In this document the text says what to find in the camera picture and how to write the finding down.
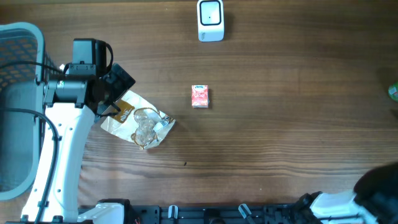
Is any white barcode scanner box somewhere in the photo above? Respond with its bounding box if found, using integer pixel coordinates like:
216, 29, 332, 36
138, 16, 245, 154
197, 0, 224, 42

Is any green drink bottle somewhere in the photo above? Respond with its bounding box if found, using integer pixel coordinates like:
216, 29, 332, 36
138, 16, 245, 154
388, 82, 398, 102

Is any red Kleenex tissue pack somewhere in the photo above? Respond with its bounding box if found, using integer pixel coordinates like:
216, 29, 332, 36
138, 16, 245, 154
192, 85, 210, 108

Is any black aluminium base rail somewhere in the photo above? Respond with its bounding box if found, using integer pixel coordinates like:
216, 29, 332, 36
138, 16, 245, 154
77, 203, 312, 224

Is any grey plastic mesh basket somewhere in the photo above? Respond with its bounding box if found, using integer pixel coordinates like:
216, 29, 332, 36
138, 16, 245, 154
1, 22, 62, 201

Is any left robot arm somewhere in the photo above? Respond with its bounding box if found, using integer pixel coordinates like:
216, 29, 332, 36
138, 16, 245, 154
20, 39, 135, 223

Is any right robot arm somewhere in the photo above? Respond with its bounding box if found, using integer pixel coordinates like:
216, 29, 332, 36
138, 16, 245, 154
293, 163, 397, 224

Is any brown cream snack pouch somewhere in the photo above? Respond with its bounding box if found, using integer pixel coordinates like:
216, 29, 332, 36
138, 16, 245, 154
101, 90, 175, 150

